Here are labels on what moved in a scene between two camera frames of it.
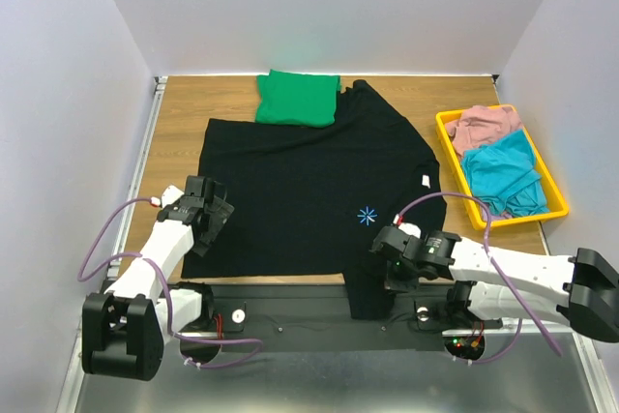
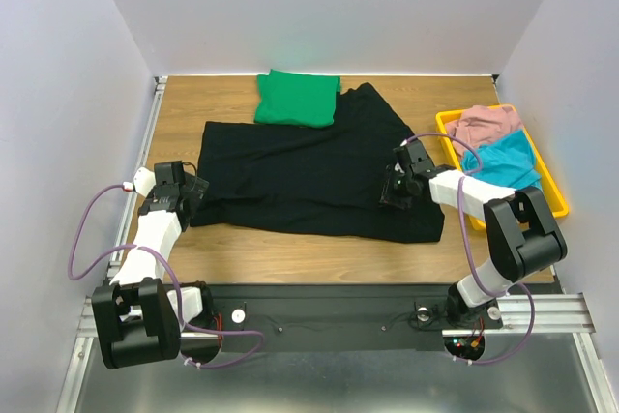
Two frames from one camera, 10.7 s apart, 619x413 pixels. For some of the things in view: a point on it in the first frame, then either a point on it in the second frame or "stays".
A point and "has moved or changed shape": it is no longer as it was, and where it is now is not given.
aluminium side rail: [155, 103] stays
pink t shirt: [480, 126] stays
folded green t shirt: [308, 99] stays
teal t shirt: [503, 173] stays
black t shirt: [309, 202] has moved or changed shape
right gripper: [383, 244] -> [393, 195]
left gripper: [221, 213] -> [195, 189]
